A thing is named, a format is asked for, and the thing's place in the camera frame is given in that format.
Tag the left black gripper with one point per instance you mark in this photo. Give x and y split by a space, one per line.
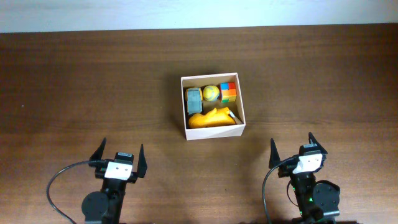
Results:
141 167

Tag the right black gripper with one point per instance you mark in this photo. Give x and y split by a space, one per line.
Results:
275 157

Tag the white wooden rattle drum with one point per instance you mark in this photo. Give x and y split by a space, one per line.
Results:
236 119

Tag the orange squishy toy animal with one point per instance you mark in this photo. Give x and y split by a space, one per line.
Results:
214 118

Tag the colourful puzzle cube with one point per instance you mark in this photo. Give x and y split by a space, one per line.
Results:
228 92

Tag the yellow minion ball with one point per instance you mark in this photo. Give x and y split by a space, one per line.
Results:
211 93

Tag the yellow grey toy truck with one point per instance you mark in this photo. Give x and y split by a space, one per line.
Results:
194 97

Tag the white cardboard box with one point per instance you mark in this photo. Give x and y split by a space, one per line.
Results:
236 107

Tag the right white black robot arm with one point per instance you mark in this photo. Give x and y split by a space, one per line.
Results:
317 201

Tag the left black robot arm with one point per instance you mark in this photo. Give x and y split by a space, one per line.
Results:
105 205

